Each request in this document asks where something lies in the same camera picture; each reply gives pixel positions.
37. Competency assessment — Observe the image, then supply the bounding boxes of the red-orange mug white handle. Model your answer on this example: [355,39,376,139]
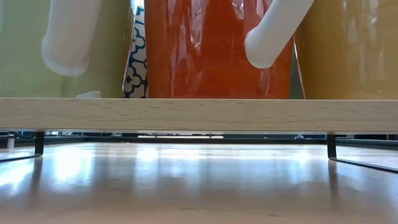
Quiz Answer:
[143,0,317,100]

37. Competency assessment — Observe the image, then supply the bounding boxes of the mustard yellow mug white interior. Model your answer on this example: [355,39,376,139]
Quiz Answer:
[294,0,398,100]

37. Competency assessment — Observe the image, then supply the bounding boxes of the light green mug white handle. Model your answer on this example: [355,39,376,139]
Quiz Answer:
[0,0,135,99]

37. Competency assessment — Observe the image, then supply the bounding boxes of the wooden riser shelf black legs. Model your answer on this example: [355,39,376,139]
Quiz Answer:
[0,97,398,174]

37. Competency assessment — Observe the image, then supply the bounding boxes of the black metal table frame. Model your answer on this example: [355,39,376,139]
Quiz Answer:
[0,132,398,149]

